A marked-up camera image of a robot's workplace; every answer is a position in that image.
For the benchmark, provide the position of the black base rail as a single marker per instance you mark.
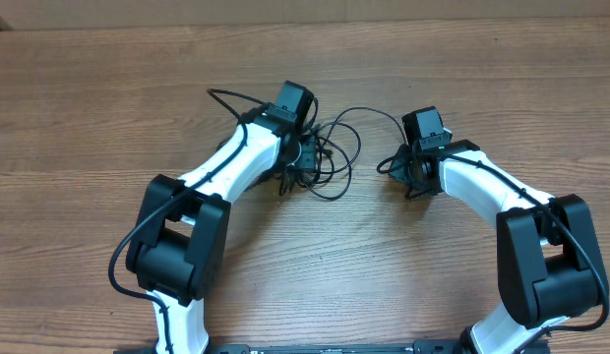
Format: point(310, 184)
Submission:
point(334, 348)

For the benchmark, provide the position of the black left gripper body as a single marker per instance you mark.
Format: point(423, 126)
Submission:
point(306, 156)

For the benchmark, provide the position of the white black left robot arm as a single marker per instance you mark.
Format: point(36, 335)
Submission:
point(177, 245)

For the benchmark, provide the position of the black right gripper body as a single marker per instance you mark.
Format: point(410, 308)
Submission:
point(402, 170)

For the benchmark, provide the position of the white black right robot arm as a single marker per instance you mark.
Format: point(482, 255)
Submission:
point(551, 275)

